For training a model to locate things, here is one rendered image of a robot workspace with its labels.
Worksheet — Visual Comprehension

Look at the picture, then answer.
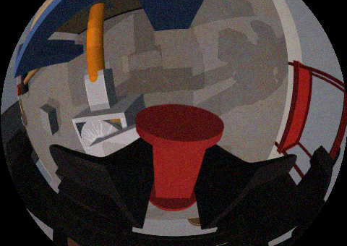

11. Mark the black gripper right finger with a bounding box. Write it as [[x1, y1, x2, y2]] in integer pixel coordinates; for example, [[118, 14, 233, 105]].
[[194, 144, 297, 229]]

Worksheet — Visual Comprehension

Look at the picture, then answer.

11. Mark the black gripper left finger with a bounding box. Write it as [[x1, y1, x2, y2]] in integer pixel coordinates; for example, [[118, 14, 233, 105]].
[[49, 137, 154, 229]]

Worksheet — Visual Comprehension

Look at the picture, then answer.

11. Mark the wooden-handled black mallet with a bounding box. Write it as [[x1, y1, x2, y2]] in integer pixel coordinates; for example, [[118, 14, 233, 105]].
[[20, 67, 41, 95]]

